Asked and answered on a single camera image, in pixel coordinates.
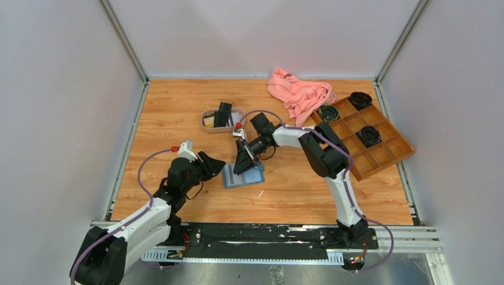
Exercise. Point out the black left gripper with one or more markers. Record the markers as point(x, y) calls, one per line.
point(208, 165)

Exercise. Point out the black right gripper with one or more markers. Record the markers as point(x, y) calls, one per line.
point(246, 158)

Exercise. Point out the teal leather card holder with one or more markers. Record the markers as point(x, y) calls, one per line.
point(252, 176)

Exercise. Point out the black credit card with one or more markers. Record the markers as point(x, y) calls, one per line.
point(221, 116)

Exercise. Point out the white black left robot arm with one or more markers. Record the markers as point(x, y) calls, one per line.
point(134, 224)

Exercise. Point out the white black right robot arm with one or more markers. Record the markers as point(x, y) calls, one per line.
point(327, 156)

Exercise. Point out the white striped card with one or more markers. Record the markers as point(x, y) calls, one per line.
point(234, 118)

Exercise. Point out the gold credit card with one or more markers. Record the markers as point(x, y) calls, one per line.
point(209, 121)

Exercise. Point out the pink cloth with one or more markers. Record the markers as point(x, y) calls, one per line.
point(300, 98)

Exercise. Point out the rolled tie orange pattern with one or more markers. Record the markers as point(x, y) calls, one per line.
point(360, 100)

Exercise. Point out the wooden compartment organizer tray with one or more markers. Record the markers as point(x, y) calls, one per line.
point(368, 161)

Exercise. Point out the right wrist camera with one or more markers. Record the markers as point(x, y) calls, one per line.
point(239, 131)

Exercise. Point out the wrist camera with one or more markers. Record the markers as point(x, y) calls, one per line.
point(185, 150)
point(239, 131)

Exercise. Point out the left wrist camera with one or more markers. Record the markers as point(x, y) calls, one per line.
point(185, 150)

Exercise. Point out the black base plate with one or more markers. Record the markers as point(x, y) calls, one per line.
point(259, 242)

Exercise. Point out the aluminium frame rail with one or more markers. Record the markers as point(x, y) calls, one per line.
point(395, 242)

